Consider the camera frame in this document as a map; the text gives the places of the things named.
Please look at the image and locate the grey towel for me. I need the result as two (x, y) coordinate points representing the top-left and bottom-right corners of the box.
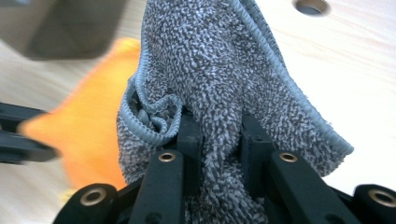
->
(116, 0), (355, 224)

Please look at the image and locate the clear grey storage box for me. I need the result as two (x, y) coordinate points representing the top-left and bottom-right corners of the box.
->
(0, 0), (127, 61)

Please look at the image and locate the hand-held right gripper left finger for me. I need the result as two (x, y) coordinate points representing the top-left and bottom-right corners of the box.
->
(129, 106), (204, 224)

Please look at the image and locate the orange plush toy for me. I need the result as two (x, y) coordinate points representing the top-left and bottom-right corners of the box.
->
(18, 36), (143, 190)

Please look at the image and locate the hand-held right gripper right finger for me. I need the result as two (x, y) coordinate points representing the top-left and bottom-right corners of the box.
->
(239, 113), (359, 224)

